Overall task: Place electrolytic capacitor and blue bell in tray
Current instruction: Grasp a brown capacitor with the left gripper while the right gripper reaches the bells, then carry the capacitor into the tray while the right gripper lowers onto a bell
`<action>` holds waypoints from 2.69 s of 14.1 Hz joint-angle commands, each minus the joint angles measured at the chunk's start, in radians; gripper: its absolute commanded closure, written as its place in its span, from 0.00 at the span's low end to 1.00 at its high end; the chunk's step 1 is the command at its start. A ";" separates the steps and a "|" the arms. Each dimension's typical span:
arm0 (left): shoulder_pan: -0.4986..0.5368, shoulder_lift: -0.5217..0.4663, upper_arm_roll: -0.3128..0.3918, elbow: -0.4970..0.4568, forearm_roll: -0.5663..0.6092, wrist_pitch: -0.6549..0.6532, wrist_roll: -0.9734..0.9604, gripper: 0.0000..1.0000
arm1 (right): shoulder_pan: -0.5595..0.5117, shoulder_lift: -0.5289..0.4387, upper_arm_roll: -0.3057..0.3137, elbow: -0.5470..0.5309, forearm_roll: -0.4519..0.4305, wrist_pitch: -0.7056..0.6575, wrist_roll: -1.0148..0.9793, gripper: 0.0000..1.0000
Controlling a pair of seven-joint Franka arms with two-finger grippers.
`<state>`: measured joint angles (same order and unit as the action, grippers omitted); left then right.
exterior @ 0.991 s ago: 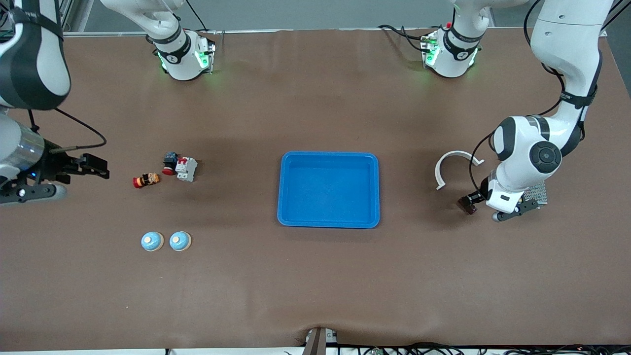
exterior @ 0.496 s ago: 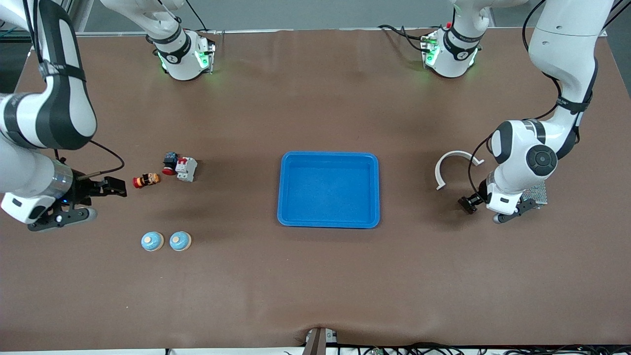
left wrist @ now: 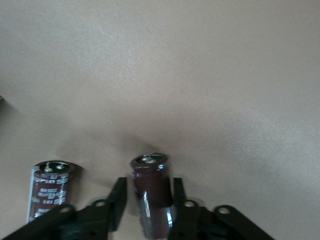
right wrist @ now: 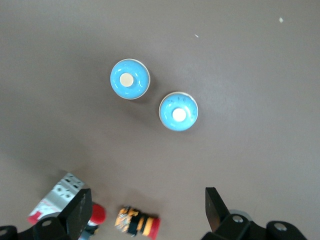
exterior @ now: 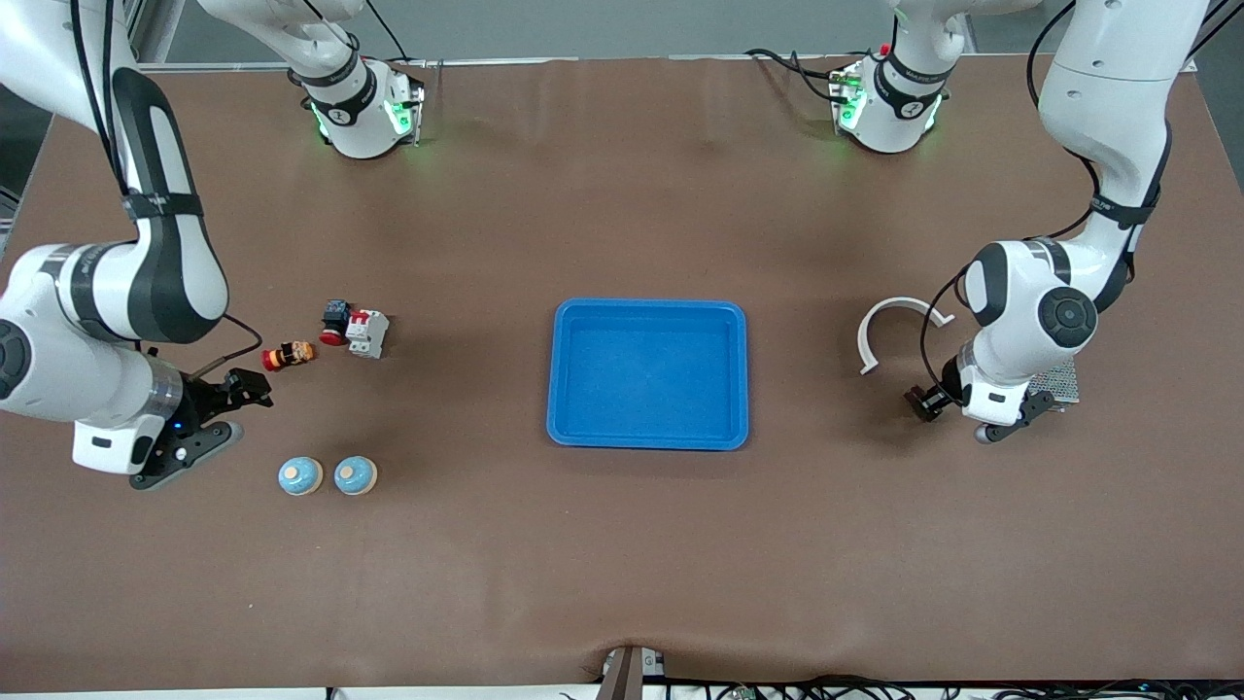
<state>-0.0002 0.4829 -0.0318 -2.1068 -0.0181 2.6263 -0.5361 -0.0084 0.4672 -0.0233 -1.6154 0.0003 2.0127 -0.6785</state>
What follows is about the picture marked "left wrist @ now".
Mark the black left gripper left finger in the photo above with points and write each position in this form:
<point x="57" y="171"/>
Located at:
<point x="95" y="220"/>

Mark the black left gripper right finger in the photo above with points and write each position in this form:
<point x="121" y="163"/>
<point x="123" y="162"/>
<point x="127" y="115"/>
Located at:
<point x="190" y="220"/>

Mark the dark brown electrolytic capacitor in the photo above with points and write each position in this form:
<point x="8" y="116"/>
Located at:
<point x="50" y="185"/>
<point x="152" y="185"/>

